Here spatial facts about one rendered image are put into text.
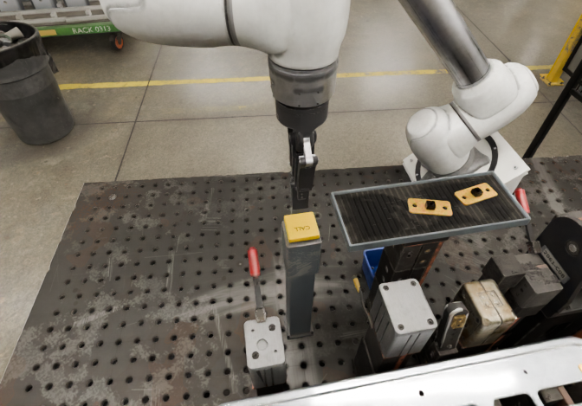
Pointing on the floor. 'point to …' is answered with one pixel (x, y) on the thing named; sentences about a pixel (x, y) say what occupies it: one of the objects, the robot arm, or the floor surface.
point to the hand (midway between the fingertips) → (300, 193)
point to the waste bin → (30, 87)
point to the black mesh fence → (557, 110)
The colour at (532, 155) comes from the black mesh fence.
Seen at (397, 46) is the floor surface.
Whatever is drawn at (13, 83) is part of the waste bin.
